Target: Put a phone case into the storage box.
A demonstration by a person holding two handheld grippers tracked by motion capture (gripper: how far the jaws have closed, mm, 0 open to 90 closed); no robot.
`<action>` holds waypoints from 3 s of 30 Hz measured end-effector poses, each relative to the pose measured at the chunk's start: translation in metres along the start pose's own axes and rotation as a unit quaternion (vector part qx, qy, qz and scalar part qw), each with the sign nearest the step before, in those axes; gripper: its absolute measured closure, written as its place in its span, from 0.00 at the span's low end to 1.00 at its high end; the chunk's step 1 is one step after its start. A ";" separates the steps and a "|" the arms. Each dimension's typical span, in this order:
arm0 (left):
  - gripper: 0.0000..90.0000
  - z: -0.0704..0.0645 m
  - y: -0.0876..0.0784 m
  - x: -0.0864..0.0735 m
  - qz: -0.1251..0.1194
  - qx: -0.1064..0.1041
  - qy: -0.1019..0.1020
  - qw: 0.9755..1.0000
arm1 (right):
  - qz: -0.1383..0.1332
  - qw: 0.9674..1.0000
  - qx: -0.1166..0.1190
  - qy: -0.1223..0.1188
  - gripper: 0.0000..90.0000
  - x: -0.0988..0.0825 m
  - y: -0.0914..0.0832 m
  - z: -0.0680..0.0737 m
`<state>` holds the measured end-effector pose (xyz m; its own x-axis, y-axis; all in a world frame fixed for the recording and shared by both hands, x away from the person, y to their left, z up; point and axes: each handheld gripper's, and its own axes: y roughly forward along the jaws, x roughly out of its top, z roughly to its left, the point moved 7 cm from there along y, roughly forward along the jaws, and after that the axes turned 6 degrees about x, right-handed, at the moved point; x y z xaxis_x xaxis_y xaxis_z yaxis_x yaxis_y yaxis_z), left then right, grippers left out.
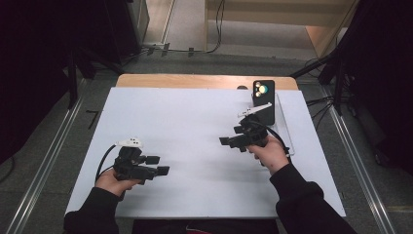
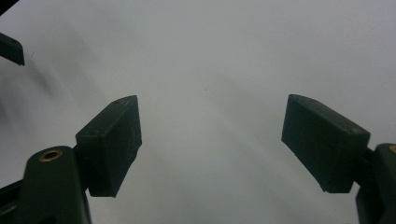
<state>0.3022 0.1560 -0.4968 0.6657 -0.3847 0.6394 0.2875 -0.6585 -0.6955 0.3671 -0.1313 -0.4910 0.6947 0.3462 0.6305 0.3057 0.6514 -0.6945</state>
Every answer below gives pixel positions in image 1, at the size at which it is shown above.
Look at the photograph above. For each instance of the person's left hand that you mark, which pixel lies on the person's left hand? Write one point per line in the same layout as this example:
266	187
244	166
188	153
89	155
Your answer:
110	183

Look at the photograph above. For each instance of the beige wooden shelf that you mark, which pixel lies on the beige wooden shelf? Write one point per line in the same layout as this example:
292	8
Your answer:
276	18

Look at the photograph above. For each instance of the person's dark clothing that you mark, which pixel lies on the person's dark clothing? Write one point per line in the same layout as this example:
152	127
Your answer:
227	227

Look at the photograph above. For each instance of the metal floor rail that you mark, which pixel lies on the metal floor rail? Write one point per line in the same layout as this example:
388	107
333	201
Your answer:
43	169
359	166

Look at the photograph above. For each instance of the black curtain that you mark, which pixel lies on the black curtain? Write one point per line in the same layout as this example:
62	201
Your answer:
383	81
32	65

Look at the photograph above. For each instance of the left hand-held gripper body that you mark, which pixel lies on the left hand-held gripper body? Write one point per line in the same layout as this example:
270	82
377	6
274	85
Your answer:
128	169

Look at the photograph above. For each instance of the clear plastic rack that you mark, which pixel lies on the clear plastic rack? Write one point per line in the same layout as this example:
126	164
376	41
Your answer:
284	130

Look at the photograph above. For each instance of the white board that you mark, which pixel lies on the white board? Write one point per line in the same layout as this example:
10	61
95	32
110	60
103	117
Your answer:
195	195

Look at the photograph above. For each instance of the person's right hand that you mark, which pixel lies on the person's right hand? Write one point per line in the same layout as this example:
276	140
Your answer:
271	156

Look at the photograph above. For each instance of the black phone case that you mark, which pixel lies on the black phone case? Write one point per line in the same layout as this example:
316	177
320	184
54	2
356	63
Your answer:
268	97

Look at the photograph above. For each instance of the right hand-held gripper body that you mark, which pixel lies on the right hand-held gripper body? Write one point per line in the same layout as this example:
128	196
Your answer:
255	136

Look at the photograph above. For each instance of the dark cabinet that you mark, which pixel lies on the dark cabinet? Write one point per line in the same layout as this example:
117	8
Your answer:
139	19

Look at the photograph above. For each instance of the black metal stand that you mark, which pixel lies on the black metal stand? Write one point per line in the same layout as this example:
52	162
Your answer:
338	97
72	84

